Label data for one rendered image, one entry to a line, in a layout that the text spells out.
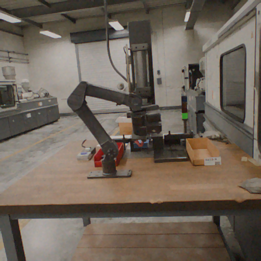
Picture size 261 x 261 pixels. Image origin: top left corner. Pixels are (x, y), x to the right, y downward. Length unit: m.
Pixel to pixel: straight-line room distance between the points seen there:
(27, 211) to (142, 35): 1.08
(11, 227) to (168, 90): 9.86
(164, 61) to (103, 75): 2.78
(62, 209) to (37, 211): 0.10
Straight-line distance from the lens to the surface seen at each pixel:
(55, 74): 11.81
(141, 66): 1.36
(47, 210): 0.96
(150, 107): 1.03
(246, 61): 1.65
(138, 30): 1.48
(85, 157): 1.36
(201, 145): 1.39
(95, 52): 11.08
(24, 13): 10.12
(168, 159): 1.21
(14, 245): 1.15
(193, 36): 10.76
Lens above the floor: 1.31
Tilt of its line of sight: 12 degrees down
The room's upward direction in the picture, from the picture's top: 5 degrees counter-clockwise
